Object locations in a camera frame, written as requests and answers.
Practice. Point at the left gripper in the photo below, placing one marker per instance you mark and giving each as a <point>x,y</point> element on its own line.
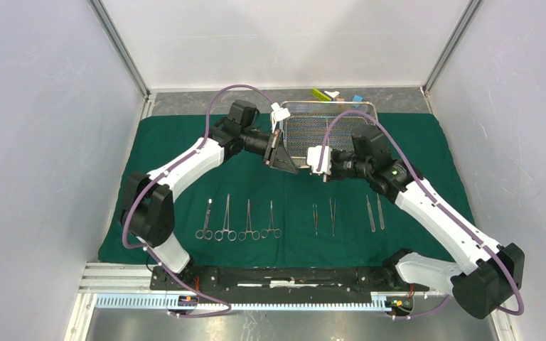
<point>278,158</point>

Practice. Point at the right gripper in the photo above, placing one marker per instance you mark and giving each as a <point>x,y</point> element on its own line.
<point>327,170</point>

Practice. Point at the pointed steel tweezers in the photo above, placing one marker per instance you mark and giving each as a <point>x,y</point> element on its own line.
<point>332,208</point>

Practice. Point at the metal mesh instrument tray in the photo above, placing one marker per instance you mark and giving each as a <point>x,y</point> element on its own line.
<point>309,121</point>

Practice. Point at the green surgical cloth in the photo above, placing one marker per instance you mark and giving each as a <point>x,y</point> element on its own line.
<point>160,139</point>

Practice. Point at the steel scalpel handle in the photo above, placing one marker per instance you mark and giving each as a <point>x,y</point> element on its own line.
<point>380,212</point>

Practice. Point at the steel forceps with ring handles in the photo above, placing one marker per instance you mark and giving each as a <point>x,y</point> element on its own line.
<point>226,232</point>

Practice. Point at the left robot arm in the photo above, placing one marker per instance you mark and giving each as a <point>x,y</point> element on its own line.
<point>149,198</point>

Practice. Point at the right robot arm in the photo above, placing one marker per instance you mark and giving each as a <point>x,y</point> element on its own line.
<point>482,275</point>

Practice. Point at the white small block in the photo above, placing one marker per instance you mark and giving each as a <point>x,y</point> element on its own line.
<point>332,94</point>

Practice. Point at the yellow-green lego brick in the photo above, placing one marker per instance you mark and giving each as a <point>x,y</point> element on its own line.
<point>321,95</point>

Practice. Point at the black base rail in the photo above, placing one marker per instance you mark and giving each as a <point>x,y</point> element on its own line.
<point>204,291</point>

